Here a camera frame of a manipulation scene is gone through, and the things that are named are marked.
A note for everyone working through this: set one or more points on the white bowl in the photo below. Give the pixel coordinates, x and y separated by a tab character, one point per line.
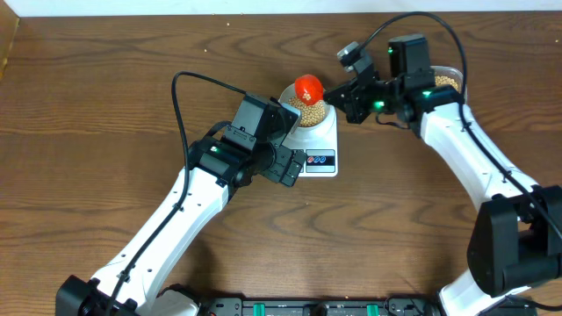
311	115

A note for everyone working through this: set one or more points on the white digital kitchen scale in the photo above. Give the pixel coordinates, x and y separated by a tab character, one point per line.
320	145

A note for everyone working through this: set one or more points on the clear plastic soybean container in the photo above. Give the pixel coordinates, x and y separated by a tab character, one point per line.
445	76

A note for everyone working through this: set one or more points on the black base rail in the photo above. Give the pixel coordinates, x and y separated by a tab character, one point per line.
316	307

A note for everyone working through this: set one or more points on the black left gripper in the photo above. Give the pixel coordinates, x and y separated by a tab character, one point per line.
282	157

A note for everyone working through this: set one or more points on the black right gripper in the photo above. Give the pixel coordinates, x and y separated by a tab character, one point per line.
352	106

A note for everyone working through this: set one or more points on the red measuring scoop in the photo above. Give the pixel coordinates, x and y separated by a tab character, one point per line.
308	89

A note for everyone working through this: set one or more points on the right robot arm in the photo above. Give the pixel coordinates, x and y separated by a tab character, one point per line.
516	242

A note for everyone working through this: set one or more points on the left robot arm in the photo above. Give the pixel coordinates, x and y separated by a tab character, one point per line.
131	283

